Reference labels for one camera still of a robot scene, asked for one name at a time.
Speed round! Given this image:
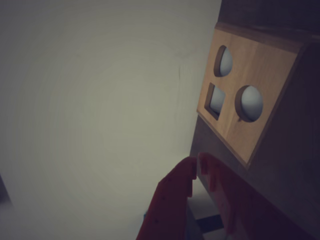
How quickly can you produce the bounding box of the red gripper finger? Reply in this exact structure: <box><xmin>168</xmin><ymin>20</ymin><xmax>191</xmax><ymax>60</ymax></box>
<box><xmin>198</xmin><ymin>152</ymin><xmax>317</xmax><ymax>240</ymax></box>
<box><xmin>135</xmin><ymin>156</ymin><xmax>198</xmax><ymax>240</ymax></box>

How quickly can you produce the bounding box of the wooden shape sorter box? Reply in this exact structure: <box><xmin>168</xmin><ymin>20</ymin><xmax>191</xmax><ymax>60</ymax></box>
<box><xmin>196</xmin><ymin>21</ymin><xmax>320</xmax><ymax>186</ymax></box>

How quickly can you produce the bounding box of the blue clamp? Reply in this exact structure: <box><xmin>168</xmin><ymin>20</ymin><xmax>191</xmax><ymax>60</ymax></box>
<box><xmin>196</xmin><ymin>216</ymin><xmax>224</xmax><ymax>234</ymax></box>

